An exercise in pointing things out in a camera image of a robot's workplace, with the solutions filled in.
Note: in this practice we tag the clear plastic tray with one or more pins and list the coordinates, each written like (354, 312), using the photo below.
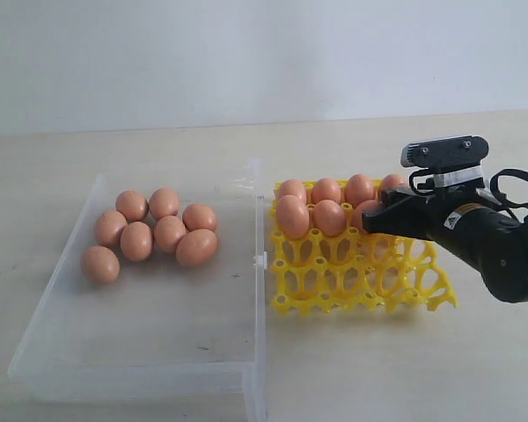
(161, 330)

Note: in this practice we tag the yellow plastic egg tray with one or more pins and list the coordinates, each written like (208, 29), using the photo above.
(353, 269)

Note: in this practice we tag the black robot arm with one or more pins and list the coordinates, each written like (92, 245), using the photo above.
(503, 268)

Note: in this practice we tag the brown egg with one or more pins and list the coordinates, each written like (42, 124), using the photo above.
(329, 217)
(292, 216)
(168, 232)
(391, 181)
(133, 205)
(100, 265)
(199, 216)
(366, 207)
(164, 202)
(196, 247)
(136, 241)
(326, 189)
(293, 187)
(108, 228)
(359, 188)

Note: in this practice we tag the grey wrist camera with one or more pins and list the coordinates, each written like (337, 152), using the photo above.
(449, 161)

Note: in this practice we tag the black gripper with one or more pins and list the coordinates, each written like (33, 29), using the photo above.
(454, 216)

